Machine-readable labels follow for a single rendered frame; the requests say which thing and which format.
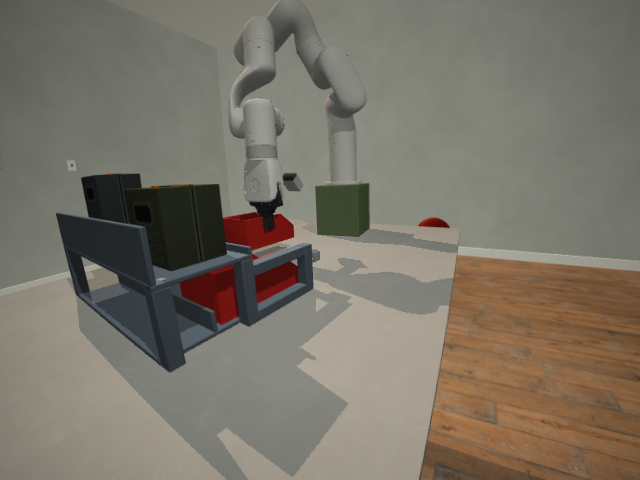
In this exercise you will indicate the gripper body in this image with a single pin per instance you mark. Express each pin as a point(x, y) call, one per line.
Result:
point(261, 177)

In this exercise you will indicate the grey metal shelf rack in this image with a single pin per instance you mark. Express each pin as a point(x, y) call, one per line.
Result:
point(124, 250)

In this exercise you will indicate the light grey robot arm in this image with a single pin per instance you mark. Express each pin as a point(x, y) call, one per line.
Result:
point(255, 49)

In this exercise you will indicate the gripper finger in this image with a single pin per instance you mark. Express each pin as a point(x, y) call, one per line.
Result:
point(268, 219)
point(259, 206)

